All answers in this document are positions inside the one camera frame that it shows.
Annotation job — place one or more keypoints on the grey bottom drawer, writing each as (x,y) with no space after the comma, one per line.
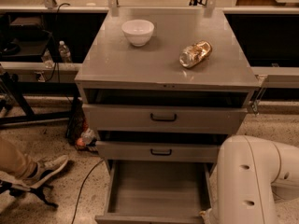
(156,192)

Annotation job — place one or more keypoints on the grey drawer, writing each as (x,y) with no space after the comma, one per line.
(156,192)
(157,152)
(164,119)

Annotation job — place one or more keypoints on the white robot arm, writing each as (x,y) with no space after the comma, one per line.
(252,175)

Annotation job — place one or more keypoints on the grey middle drawer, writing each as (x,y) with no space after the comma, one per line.
(157,152)

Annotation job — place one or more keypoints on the grey drawer cabinet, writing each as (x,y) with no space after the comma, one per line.
(118,73)

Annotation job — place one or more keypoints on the grey top drawer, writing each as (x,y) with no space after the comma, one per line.
(164,119)

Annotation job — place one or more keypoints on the dark bag with items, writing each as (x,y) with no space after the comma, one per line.
(78,133)

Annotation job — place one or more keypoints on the crushed gold can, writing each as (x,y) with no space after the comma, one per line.
(194,54)

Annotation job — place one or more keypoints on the grey sneaker shoe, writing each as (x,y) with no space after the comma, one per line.
(45,170)

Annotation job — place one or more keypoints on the white ceramic bowl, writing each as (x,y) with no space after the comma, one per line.
(138,32)

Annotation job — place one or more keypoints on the khaki trouser leg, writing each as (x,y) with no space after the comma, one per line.
(14,162)

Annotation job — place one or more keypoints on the clear plastic water bottle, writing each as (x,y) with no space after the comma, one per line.
(65,52)

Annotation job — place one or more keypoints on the black table frame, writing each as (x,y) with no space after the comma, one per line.
(29,115)

